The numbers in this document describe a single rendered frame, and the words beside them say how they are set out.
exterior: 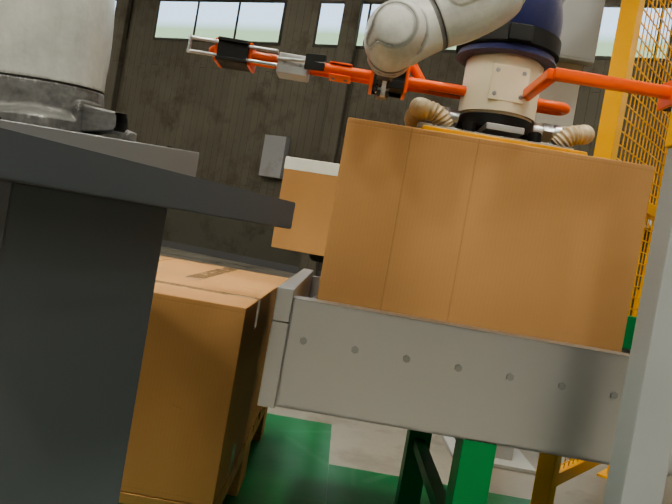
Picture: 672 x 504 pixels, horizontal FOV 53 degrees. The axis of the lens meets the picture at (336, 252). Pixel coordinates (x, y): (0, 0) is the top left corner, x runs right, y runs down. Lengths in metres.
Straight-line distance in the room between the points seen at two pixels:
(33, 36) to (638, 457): 0.97
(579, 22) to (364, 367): 1.77
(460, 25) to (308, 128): 10.21
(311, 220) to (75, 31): 2.11
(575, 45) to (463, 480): 1.76
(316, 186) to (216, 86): 9.72
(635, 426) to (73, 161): 0.83
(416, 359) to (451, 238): 0.28
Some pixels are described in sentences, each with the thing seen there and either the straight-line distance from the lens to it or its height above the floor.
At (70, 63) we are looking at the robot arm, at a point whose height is 0.86.
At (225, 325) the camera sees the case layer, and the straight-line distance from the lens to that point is 1.33.
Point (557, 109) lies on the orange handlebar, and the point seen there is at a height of 1.07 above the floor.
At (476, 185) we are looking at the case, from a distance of 1.34.
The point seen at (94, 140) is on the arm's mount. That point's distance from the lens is 0.82.
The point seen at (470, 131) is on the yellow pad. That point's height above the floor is 0.97.
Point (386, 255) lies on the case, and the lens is 1.32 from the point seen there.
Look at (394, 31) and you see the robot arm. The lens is 1.15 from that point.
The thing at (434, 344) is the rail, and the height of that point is 0.56.
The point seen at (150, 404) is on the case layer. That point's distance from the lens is 1.40.
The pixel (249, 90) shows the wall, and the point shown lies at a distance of 12.13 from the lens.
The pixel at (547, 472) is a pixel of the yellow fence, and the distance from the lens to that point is 2.09.
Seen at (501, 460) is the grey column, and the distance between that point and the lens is 2.61.
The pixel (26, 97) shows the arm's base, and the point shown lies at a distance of 0.86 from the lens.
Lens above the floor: 0.71
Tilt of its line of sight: 1 degrees down
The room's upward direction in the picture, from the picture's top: 10 degrees clockwise
